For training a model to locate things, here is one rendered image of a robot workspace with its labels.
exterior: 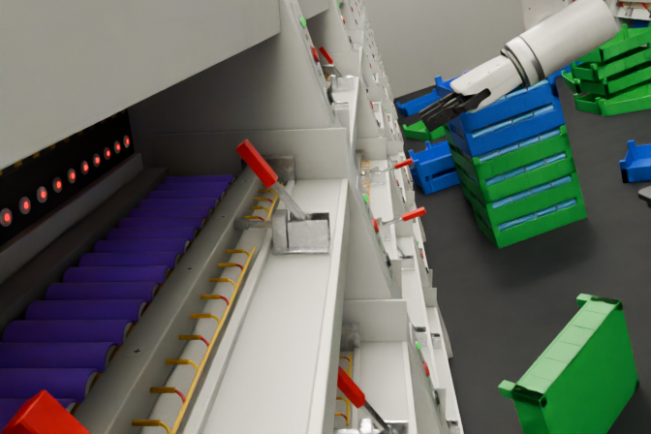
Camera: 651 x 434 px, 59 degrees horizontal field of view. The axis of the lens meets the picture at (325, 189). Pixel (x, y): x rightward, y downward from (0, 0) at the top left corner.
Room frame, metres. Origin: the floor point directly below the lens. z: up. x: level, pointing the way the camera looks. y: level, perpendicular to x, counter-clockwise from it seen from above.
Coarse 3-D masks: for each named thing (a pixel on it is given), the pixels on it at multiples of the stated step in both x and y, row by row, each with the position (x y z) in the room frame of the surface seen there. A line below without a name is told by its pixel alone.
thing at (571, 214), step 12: (576, 204) 1.67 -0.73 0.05; (552, 216) 1.67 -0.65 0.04; (564, 216) 1.67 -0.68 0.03; (576, 216) 1.67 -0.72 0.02; (480, 228) 1.84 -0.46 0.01; (492, 228) 1.68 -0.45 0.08; (516, 228) 1.67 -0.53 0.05; (528, 228) 1.67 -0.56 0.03; (540, 228) 1.67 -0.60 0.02; (552, 228) 1.67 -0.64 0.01; (492, 240) 1.72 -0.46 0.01; (504, 240) 1.68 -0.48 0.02; (516, 240) 1.68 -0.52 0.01
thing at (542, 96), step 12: (552, 84) 1.67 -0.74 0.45; (516, 96) 1.67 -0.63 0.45; (528, 96) 1.67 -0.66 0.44; (540, 96) 1.67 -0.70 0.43; (552, 96) 1.67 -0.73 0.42; (492, 108) 1.67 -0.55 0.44; (504, 108) 1.67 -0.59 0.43; (516, 108) 1.67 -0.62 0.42; (528, 108) 1.67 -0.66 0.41; (456, 120) 1.73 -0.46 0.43; (468, 120) 1.68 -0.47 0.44; (480, 120) 1.68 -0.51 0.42; (492, 120) 1.67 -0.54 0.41; (468, 132) 1.68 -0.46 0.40
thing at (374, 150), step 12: (360, 144) 1.24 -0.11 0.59; (372, 144) 1.23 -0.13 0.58; (384, 144) 1.23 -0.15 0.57; (372, 156) 1.24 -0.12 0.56; (384, 156) 1.23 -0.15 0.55; (372, 168) 1.18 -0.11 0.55; (384, 168) 1.17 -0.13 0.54; (372, 192) 1.03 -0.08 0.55; (384, 192) 1.02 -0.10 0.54; (372, 204) 0.96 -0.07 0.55; (384, 204) 0.96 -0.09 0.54; (384, 216) 0.90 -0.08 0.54; (396, 252) 0.76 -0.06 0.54; (396, 264) 0.64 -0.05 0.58; (396, 276) 0.64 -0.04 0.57
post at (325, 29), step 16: (320, 16) 1.24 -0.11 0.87; (336, 16) 1.23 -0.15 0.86; (320, 32) 1.24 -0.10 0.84; (336, 32) 1.24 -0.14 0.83; (336, 48) 1.24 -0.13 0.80; (368, 112) 1.23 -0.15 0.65; (368, 128) 1.24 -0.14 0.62; (400, 208) 1.23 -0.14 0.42; (448, 336) 1.30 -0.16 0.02; (448, 352) 1.24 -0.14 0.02
